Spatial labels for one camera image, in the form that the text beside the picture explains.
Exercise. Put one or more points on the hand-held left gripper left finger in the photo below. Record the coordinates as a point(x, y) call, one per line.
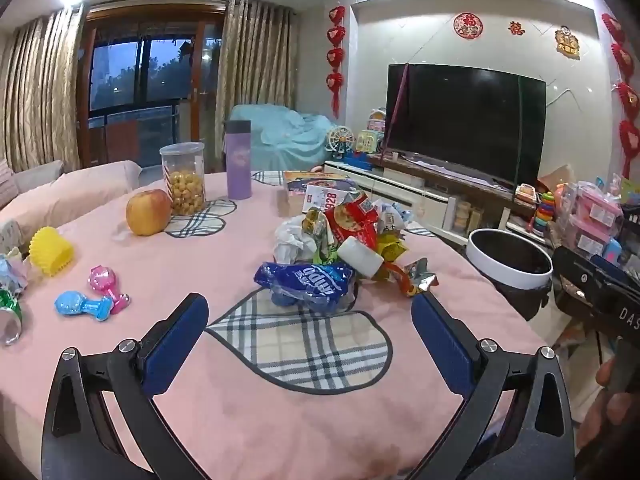
point(175, 347)

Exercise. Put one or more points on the blue toy rattle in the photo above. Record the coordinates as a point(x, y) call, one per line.
point(80, 305)

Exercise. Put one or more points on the person's right hand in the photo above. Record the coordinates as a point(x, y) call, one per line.
point(595, 425)

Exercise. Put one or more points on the ferris wheel toy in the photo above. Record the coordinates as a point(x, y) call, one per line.
point(340, 142)

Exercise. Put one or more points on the white television cabinet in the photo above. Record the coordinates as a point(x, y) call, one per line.
point(425, 187)

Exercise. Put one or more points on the small cardboard box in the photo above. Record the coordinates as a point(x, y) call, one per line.
point(282, 202)

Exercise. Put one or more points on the gold red wall decoration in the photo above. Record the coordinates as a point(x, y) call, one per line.
point(566, 42)

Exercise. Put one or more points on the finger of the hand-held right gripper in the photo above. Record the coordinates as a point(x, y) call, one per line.
point(580, 275)

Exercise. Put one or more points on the round red wall decoration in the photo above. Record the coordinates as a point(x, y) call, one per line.
point(467, 24)

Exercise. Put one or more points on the apple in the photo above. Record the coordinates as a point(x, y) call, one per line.
point(147, 212)

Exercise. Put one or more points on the small colourful foil wrapper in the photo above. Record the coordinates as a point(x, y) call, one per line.
point(415, 275)

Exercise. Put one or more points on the colourful picture book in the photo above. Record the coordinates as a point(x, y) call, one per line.
point(315, 178)

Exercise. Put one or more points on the pink toy rattle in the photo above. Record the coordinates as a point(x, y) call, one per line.
point(107, 285)

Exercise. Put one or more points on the small red wall sticker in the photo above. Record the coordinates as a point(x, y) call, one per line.
point(516, 27)

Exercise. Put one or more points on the teal covered sofa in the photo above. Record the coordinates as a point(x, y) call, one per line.
point(280, 135)

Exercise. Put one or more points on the red snack wrapper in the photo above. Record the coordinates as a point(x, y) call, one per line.
point(352, 222)

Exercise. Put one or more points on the pink toy house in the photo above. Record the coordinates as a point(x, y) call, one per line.
point(376, 117)

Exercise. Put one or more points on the wooden glass balcony door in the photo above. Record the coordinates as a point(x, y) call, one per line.
point(145, 80)

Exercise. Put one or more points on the purple drink bottle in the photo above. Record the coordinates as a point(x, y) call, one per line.
point(239, 160)

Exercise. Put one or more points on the red hanging heart decoration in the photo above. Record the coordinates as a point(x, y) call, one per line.
point(625, 85)
point(336, 55)

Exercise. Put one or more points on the clear jar of snacks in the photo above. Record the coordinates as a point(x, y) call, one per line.
point(182, 180)

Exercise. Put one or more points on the red white carton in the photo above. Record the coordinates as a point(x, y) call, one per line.
point(325, 197)

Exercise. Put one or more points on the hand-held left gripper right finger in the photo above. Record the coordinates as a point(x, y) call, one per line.
point(442, 345)

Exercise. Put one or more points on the beige curtain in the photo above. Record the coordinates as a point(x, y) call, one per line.
point(40, 95)
point(255, 60)

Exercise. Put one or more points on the green spout pouch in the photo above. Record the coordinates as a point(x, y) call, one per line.
point(320, 245)

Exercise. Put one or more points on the crumpled white paper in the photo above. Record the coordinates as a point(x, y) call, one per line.
point(292, 240)

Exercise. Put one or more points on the pink storage boxes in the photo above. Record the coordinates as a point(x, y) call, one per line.
point(592, 215)

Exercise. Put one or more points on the black television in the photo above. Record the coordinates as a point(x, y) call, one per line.
point(465, 120)

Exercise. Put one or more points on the small pastel toy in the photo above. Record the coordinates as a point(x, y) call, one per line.
point(12, 270)

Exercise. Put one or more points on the round black white bin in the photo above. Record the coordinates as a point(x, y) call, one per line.
point(510, 260)

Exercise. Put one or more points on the white blue wrapper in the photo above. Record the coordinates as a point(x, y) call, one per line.
point(395, 212)

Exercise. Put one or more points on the pink sofa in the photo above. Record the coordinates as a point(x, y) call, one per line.
point(65, 190)

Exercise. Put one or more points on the blue snack wrapper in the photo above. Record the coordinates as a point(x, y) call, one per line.
point(305, 282)

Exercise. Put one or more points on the pink stick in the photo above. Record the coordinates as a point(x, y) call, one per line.
point(395, 110)

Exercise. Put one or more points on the white foam block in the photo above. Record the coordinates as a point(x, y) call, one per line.
point(360, 257)

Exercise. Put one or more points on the yellow green toy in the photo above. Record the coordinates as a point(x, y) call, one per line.
point(366, 141)

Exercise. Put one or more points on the yellow snack wrapper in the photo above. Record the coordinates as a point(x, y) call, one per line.
point(392, 250)

